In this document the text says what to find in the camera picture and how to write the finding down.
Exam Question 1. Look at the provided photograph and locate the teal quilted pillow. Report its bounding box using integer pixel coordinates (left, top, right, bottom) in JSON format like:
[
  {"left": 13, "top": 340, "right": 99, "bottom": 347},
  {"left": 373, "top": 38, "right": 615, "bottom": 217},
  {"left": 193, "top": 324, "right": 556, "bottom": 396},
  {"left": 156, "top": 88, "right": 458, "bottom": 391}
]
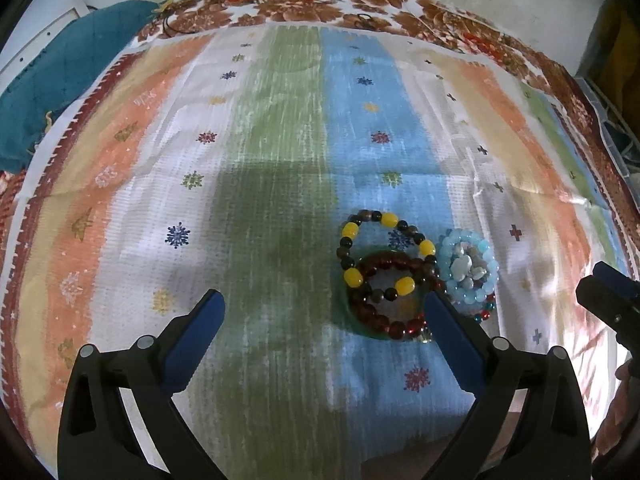
[{"left": 1, "top": 0, "right": 156, "bottom": 174}]

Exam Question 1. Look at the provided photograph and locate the yellow and black bead bracelet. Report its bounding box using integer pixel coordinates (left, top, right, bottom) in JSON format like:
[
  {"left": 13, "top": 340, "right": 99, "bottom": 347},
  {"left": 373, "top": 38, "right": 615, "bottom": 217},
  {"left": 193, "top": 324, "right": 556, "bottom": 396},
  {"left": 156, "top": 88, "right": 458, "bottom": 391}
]
[{"left": 335, "top": 208, "right": 438, "bottom": 304}]

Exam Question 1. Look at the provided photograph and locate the white shell flower bracelet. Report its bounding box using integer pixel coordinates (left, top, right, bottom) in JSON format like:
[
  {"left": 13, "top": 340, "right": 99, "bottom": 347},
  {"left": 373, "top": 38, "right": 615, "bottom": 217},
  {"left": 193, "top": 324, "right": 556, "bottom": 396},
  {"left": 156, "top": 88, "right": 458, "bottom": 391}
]
[{"left": 448, "top": 242, "right": 490, "bottom": 283}]

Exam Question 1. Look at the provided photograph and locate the striped colourful woven cloth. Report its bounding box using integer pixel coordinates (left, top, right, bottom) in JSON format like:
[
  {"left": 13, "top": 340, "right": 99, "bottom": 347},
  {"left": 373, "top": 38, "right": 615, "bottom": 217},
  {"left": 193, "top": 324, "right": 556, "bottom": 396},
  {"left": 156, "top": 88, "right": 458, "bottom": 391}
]
[{"left": 6, "top": 24, "right": 633, "bottom": 478}]

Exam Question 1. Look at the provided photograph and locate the light blue bead bracelet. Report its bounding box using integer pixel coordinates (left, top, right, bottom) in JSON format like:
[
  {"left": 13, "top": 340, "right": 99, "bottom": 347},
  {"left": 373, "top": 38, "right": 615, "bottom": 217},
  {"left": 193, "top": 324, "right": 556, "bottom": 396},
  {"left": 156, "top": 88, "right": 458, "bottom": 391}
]
[{"left": 437, "top": 227, "right": 501, "bottom": 306}]

